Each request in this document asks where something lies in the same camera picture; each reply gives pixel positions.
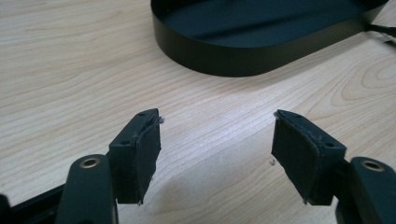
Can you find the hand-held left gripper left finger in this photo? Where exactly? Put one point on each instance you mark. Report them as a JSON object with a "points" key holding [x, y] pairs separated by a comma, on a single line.
{"points": [[134, 155]]}

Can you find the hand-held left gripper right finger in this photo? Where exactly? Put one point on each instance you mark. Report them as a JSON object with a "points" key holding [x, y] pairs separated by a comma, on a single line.
{"points": [[305, 155]]}

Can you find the black key rack with tray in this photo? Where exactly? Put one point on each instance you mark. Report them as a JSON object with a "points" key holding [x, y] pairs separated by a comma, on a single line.
{"points": [[218, 59]]}

